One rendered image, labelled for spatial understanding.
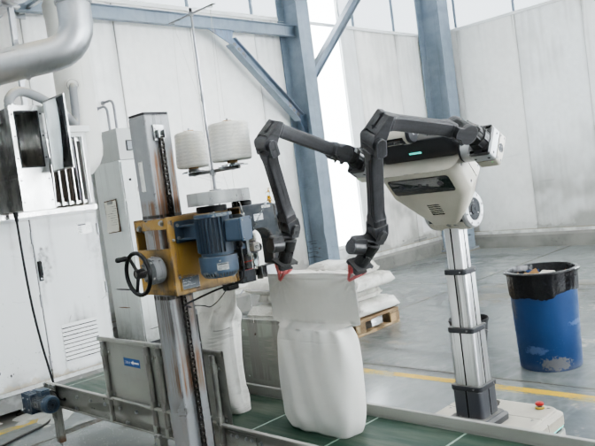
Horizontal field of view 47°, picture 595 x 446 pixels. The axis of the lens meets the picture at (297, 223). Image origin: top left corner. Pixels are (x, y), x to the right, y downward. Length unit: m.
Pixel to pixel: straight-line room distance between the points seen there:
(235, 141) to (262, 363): 1.36
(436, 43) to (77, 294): 7.76
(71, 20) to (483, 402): 3.77
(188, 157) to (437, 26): 9.00
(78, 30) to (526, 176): 7.64
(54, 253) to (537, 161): 7.63
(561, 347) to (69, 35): 3.95
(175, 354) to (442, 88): 9.18
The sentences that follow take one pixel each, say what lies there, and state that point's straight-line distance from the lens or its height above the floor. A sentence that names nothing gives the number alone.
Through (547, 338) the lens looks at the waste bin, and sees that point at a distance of 4.68.
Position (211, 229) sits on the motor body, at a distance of 2.60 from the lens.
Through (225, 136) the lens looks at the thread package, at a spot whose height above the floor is 1.62.
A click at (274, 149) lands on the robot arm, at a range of 2.65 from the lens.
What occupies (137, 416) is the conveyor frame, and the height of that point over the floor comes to 0.35.
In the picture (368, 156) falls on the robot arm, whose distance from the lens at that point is 2.36.
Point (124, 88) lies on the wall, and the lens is 7.53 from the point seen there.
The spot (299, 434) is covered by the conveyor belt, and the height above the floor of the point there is 0.38.
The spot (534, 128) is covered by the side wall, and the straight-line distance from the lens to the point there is 11.01.
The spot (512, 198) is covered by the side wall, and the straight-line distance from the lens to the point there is 11.23.
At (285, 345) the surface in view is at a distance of 2.89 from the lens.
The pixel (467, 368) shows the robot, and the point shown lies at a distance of 3.10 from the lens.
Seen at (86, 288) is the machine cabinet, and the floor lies 0.82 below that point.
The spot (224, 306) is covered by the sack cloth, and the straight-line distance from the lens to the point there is 3.20.
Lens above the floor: 1.39
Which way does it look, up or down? 3 degrees down
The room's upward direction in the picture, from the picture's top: 8 degrees counter-clockwise
